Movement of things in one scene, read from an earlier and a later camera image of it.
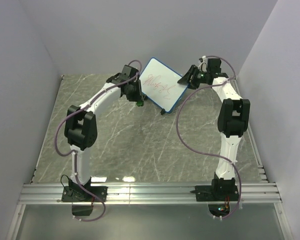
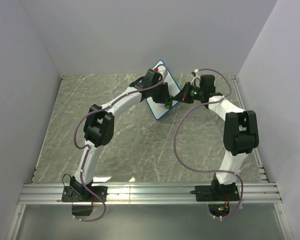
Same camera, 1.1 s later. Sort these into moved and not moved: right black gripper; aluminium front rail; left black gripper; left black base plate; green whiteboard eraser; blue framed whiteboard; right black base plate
Moved: blue framed whiteboard; right black gripper; green whiteboard eraser; left black gripper
Not moved: left black base plate; aluminium front rail; right black base plate
